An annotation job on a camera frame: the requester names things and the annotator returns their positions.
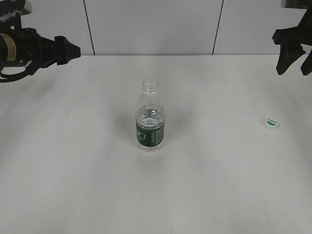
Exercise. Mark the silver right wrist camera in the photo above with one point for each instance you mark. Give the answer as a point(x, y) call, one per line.
point(296, 4)

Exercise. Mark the clear Cestbon water bottle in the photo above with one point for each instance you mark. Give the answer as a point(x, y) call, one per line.
point(150, 117)

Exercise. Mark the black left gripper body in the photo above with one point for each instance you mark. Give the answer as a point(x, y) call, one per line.
point(29, 50)

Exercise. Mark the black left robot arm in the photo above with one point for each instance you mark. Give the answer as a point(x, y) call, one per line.
point(8, 57)

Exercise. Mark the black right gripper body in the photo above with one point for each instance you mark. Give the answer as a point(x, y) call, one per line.
point(301, 34)

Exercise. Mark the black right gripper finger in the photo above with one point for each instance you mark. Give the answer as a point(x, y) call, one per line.
point(306, 67)
point(289, 53)

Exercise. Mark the white green bottle cap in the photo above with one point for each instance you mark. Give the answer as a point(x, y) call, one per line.
point(271, 124)

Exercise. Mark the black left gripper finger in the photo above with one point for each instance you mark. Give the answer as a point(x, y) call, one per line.
point(59, 51)

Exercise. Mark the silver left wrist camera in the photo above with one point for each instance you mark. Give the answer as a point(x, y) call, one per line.
point(11, 12)

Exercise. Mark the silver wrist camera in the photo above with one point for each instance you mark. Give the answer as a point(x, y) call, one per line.
point(296, 4)
point(11, 12)

